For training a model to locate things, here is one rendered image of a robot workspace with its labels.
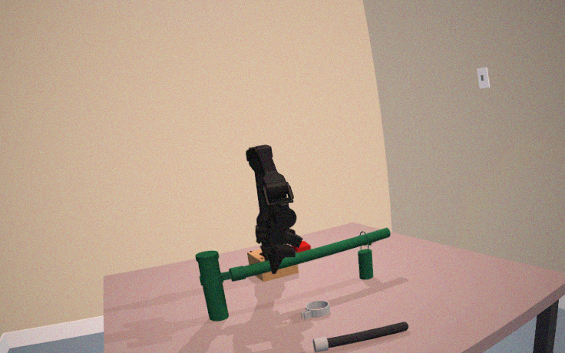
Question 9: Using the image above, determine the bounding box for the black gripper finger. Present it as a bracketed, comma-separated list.
[260, 246, 271, 261]
[267, 252, 285, 274]

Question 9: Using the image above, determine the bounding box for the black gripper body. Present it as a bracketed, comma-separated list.
[256, 221, 296, 257]

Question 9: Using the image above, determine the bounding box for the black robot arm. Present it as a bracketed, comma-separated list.
[246, 144, 303, 248]

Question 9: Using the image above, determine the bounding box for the grey metal ring clamp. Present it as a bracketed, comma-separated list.
[301, 301, 330, 320]

